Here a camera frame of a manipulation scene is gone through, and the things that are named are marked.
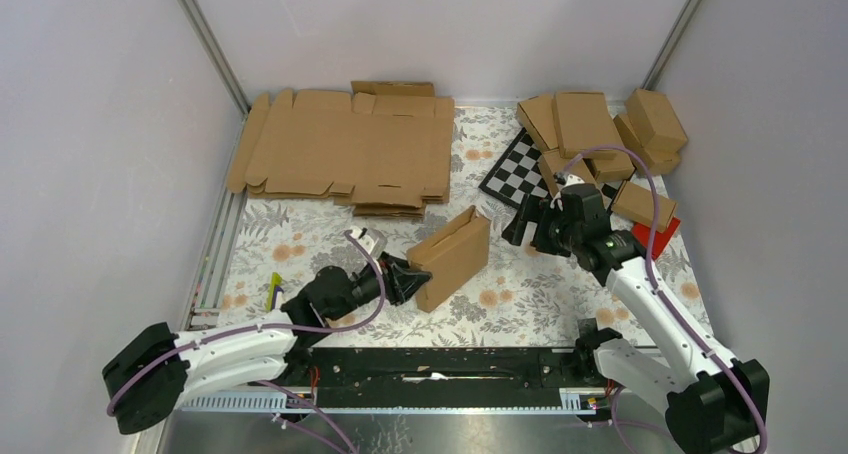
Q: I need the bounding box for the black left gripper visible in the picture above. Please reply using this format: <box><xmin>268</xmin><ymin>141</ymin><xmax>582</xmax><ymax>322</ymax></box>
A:
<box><xmin>329</xmin><ymin>251</ymin><xmax>431</xmax><ymax>321</ymax></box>

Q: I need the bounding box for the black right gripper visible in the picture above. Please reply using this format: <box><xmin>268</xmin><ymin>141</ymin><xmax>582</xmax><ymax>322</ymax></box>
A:
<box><xmin>500</xmin><ymin>194</ymin><xmax>582</xmax><ymax>259</ymax></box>

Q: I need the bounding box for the brown cardboard box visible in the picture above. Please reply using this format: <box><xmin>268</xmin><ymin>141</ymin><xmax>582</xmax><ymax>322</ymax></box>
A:
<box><xmin>406</xmin><ymin>205</ymin><xmax>491</xmax><ymax>313</ymax></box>

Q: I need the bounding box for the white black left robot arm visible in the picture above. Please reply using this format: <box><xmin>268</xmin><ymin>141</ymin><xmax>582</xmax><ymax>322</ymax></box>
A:
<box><xmin>102</xmin><ymin>253</ymin><xmax>432</xmax><ymax>435</ymax></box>

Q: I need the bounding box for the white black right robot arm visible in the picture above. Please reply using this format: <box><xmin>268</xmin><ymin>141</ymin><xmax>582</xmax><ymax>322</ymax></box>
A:
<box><xmin>502</xmin><ymin>183</ymin><xmax>770</xmax><ymax>453</ymax></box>

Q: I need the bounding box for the folded cardboard box front centre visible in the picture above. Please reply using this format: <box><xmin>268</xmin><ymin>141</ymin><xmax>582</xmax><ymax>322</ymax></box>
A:
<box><xmin>538</xmin><ymin>150</ymin><xmax>603</xmax><ymax>197</ymax></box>

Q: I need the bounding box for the folded cardboard box middle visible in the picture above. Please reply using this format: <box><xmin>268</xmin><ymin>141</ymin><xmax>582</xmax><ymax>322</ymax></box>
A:
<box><xmin>586</xmin><ymin>140</ymin><xmax>635</xmax><ymax>183</ymax></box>

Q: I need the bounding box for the folded cardboard box back left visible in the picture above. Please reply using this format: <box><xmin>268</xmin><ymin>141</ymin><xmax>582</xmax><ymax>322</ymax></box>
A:
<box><xmin>516</xmin><ymin>93</ymin><xmax>558</xmax><ymax>152</ymax></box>

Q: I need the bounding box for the folded cardboard box front right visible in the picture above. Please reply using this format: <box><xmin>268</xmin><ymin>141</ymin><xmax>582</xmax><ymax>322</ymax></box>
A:
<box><xmin>611</xmin><ymin>181</ymin><xmax>677</xmax><ymax>233</ymax></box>

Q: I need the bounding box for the folded cardboard box large top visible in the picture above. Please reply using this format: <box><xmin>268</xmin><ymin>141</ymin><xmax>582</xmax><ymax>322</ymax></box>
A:
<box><xmin>553</xmin><ymin>91</ymin><xmax>623</xmax><ymax>159</ymax></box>

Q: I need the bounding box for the red box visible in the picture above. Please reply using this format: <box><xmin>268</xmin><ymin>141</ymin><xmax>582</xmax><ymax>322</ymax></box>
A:
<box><xmin>631</xmin><ymin>216</ymin><xmax>682</xmax><ymax>261</ymax></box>

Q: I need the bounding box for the folded cardboard box lower right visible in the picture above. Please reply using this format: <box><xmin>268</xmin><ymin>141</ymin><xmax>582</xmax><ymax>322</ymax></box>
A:
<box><xmin>613</xmin><ymin>113</ymin><xmax>681</xmax><ymax>175</ymax></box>

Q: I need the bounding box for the folded cardboard box top right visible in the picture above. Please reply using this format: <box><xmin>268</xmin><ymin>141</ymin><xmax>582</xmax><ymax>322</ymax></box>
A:
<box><xmin>625</xmin><ymin>89</ymin><xmax>688</xmax><ymax>152</ymax></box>

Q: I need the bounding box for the black white checkerboard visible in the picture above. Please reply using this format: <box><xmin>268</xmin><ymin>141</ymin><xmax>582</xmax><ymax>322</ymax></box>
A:
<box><xmin>478</xmin><ymin>127</ymin><xmax>625</xmax><ymax>214</ymax></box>

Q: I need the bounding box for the yellow green pen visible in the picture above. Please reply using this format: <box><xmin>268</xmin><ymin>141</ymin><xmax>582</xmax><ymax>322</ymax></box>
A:
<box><xmin>265</xmin><ymin>272</ymin><xmax>284</xmax><ymax>312</ymax></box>

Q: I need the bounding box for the floral patterned table mat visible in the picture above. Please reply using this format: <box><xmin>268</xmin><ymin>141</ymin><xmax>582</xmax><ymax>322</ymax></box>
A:
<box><xmin>221</xmin><ymin>106</ymin><xmax>713</xmax><ymax>350</ymax></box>

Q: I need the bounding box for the stack of flat cardboard sheets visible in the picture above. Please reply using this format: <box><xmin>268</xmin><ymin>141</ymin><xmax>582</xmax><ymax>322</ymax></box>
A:
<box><xmin>226</xmin><ymin>81</ymin><xmax>455</xmax><ymax>218</ymax></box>

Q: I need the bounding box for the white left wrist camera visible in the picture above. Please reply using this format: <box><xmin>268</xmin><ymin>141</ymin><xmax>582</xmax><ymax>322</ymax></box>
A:
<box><xmin>347</xmin><ymin>226</ymin><xmax>387</xmax><ymax>259</ymax></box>

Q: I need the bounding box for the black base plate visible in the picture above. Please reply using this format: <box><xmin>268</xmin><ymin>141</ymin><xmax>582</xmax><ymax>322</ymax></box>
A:
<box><xmin>271</xmin><ymin>347</ymin><xmax>614</xmax><ymax>412</ymax></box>

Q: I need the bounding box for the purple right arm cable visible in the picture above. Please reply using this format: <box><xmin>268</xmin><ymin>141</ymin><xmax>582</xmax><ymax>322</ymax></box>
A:
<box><xmin>553</xmin><ymin>146</ymin><xmax>770</xmax><ymax>454</ymax></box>

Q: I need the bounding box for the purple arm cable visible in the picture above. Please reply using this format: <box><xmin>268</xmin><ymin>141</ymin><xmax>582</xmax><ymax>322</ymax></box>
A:
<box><xmin>553</xmin><ymin>146</ymin><xmax>770</xmax><ymax>454</ymax></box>
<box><xmin>105</xmin><ymin>228</ymin><xmax>389</xmax><ymax>454</ymax></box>

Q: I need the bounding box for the aluminium rail frame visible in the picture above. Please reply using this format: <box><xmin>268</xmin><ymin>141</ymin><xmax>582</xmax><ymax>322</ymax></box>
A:
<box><xmin>135</xmin><ymin>0</ymin><xmax>766</xmax><ymax>454</ymax></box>

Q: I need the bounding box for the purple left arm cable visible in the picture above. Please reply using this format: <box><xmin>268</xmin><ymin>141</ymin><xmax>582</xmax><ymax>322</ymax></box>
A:
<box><xmin>105</xmin><ymin>228</ymin><xmax>389</xmax><ymax>454</ymax></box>

